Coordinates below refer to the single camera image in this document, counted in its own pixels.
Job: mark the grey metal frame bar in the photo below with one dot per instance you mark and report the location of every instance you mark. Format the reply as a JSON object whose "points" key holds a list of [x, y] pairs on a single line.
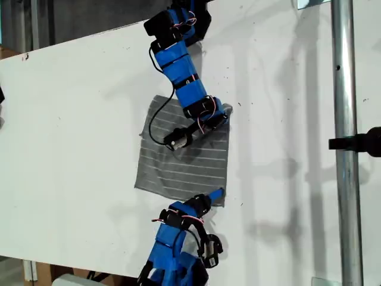
{"points": [[35, 24]]}

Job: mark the white table leg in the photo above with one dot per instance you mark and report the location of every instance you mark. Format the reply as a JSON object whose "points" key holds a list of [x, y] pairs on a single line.
{"points": [[29, 271]]}

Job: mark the gripper camera stalk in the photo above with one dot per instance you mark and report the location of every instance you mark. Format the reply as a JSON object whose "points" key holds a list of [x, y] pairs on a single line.
{"points": [[195, 131], [201, 232]]}

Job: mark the black clamp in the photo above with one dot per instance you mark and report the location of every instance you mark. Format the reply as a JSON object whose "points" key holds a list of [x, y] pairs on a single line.
{"points": [[357, 143]]}

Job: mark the small black device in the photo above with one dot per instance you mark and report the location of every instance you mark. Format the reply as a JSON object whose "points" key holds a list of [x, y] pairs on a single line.
{"points": [[1, 95]]}

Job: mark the grey striped towel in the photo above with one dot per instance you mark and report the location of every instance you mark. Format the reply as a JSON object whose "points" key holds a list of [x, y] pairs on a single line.
{"points": [[178, 169]]}

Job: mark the brown cardboard box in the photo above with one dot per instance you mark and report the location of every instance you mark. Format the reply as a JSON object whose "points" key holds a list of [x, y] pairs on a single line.
{"points": [[44, 272], [6, 53]]}

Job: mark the white foam box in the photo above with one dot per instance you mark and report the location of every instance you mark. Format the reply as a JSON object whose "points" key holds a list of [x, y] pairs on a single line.
{"points": [[71, 281]]}

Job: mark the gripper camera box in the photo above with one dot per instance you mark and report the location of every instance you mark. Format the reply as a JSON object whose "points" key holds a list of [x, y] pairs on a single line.
{"points": [[178, 140], [211, 251]]}

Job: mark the steel post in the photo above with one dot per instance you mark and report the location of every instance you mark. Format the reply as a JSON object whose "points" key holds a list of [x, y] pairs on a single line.
{"points": [[345, 89]]}

